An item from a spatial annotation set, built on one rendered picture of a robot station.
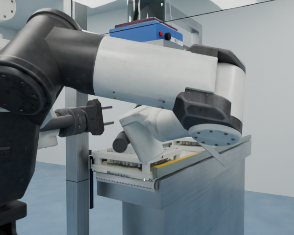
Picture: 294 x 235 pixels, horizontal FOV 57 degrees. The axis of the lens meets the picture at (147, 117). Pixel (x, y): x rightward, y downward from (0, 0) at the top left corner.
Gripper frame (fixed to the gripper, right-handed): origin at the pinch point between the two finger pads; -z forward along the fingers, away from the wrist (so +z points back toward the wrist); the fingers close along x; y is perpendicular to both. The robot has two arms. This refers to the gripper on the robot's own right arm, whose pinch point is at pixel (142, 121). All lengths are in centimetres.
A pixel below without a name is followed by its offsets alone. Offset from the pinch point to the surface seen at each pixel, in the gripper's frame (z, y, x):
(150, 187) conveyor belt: 1.1, 2.9, 21.3
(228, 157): -62, 47, 27
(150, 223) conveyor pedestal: -12.7, 2.9, 40.5
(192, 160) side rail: -21.1, 19.9, 17.9
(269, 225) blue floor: -171, 123, 123
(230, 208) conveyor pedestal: -78, 54, 63
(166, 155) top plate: -7.0, 8.3, 12.7
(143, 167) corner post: 2.0, 0.6, 14.3
